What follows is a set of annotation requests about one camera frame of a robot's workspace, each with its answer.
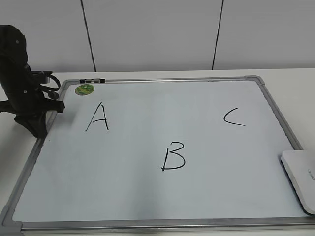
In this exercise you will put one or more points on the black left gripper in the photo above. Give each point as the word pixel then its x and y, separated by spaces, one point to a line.
pixel 30 105

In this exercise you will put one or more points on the white board eraser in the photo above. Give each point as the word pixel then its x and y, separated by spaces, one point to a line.
pixel 300 168

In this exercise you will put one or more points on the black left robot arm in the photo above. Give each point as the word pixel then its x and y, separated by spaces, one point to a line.
pixel 14 68

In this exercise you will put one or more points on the green round magnet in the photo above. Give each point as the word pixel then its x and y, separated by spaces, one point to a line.
pixel 84 89

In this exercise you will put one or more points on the black silver marker pen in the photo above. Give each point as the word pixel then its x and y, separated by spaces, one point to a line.
pixel 92 81

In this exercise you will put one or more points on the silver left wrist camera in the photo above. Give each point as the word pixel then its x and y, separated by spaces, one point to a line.
pixel 43 77

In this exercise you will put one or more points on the white board with grey frame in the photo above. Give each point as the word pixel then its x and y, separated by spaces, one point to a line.
pixel 157 155

